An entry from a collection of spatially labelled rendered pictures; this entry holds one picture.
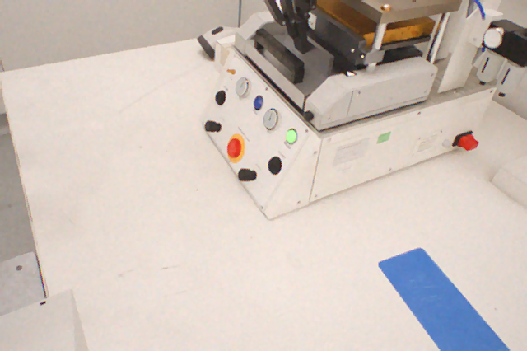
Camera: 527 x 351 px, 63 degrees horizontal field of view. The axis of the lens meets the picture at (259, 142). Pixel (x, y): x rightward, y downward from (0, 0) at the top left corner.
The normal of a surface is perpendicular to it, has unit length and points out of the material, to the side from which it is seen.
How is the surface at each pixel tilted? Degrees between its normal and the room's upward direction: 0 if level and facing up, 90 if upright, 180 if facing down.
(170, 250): 0
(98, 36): 90
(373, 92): 90
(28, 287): 0
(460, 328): 0
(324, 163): 90
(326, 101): 40
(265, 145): 65
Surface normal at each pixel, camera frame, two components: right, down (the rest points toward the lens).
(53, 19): 0.50, 0.58
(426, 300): 0.07, -0.77
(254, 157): -0.77, -0.11
